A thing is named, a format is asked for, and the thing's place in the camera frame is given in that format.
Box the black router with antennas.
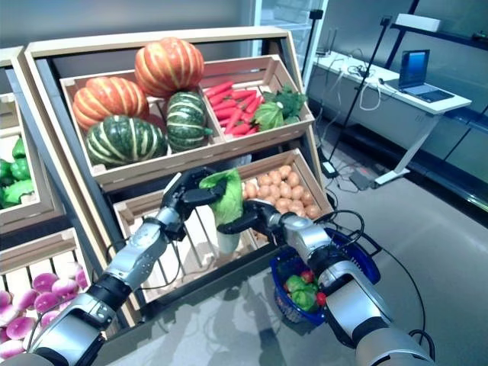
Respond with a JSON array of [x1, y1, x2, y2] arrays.
[[315, 27, 339, 58]]

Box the white box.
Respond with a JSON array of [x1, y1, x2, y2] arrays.
[[394, 13, 443, 34]]

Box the round green lettuce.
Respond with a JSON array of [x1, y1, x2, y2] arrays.
[[284, 274, 309, 294]]

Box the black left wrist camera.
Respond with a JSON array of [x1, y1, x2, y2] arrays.
[[165, 220, 188, 242]]

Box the wooden vegetable display shelf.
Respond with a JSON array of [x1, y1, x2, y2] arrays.
[[0, 45, 96, 366], [23, 25, 336, 332]]

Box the black metal rack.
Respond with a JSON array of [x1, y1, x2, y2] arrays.
[[384, 0, 488, 69]]

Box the grey floor box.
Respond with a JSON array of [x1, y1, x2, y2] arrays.
[[349, 169, 374, 191]]

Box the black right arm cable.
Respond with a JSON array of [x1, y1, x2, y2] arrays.
[[314, 209, 366, 249]]

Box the dark green striped pumpkin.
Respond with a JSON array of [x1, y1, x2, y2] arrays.
[[165, 91, 214, 153], [85, 114, 169, 168]]

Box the orange striped pumpkin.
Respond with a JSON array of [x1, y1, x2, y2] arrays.
[[72, 75, 150, 133], [133, 37, 206, 98]]

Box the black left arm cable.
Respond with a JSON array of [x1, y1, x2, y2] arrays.
[[104, 236, 184, 291]]

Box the light green lettuce head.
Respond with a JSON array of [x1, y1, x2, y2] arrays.
[[251, 101, 286, 131]]

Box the white cable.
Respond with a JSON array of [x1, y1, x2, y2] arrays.
[[327, 56, 383, 112]]

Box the open laptop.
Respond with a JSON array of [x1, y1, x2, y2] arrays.
[[396, 49, 457, 103]]

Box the blue plastic shopping basket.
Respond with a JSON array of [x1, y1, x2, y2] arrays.
[[268, 227, 382, 327]]

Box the black tripod stand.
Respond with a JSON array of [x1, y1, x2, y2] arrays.
[[327, 14, 393, 163]]

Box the black stand with camera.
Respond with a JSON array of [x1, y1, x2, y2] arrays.
[[300, 9, 325, 77]]

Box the large wooden slat crate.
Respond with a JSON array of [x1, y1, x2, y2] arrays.
[[59, 72, 226, 194]]

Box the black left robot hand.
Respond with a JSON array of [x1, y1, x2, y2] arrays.
[[159, 165, 229, 222]]

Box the dark green leafy vegetable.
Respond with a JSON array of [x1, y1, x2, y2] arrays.
[[262, 85, 308, 125]]

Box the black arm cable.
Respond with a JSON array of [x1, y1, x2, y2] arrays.
[[104, 236, 184, 291], [314, 209, 366, 249]]

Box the napa cabbage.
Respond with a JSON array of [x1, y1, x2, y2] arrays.
[[198, 169, 245, 255], [291, 288, 320, 313]]

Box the white glass cabinet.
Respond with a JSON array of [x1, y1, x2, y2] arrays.
[[253, 0, 329, 73]]

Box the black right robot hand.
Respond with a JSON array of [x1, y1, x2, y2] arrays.
[[216, 200, 284, 246]]

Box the white desk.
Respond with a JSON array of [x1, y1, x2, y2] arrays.
[[314, 56, 474, 186]]

